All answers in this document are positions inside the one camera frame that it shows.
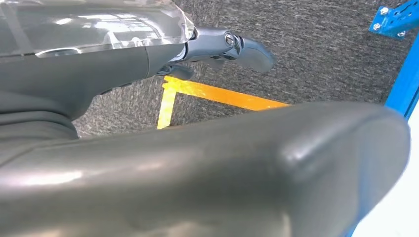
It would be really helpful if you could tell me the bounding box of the blue metal shelf rack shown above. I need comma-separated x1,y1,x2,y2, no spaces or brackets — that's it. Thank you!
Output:
343,0,419,237

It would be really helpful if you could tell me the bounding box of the yellow floor tape square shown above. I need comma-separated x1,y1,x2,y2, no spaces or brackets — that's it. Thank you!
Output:
157,76,291,130

